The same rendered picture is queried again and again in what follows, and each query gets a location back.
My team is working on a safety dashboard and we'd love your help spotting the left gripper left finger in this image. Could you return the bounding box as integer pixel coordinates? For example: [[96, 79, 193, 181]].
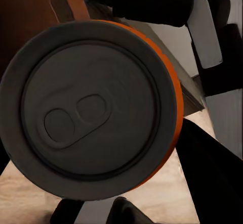
[[0, 138, 10, 175]]

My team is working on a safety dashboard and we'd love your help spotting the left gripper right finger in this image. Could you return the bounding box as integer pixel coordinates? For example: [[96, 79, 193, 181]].
[[175, 118, 243, 224]]

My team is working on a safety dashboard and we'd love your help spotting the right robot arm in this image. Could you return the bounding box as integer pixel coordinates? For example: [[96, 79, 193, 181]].
[[91, 0, 243, 161]]

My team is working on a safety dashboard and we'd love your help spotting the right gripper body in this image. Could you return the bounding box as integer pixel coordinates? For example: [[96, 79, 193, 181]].
[[112, 0, 171, 25]]

